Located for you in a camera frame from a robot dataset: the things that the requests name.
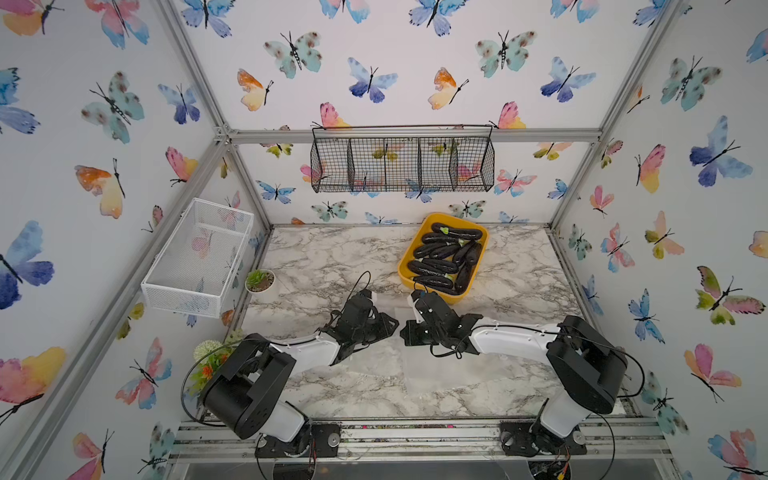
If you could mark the yellow plastic tray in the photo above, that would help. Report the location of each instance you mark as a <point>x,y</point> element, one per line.
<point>467,255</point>

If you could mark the eggplant at tray back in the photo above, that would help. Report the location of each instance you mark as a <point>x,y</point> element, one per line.
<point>465,234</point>

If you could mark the eggplant in tray front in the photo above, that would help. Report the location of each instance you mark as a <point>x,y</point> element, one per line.
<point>439,283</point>

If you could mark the aluminium front rail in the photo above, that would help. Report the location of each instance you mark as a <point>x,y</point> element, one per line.
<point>617,438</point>

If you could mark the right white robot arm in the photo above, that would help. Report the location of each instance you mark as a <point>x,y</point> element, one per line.
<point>589,368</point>

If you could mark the small white potted succulent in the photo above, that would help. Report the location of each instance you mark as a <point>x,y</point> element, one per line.
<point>259,281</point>

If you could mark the eggplant in tray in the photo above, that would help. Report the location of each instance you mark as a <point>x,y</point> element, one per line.
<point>432,267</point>
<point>439,283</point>

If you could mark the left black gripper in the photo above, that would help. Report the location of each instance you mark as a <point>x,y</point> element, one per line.
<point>386,327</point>

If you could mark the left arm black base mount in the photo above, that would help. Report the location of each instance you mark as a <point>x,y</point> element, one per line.
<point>300,443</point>

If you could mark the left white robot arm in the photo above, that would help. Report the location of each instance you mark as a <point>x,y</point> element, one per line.
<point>244,393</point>

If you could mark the potted orange flower plant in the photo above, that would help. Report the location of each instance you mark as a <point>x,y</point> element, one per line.
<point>208,356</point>

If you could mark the white mesh wall basket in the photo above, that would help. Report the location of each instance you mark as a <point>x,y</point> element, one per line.
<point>194,270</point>

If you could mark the eggplant in tray middle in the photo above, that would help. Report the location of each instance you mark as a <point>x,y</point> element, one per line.
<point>432,267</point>

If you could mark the black wire wall basket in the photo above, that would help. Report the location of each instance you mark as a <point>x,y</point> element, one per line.
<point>389,159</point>

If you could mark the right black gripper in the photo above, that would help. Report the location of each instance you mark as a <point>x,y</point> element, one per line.
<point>408,337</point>

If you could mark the clear zip-top bag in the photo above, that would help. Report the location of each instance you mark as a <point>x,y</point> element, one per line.
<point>422,386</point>

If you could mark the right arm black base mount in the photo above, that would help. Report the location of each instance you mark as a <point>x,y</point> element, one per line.
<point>529,439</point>

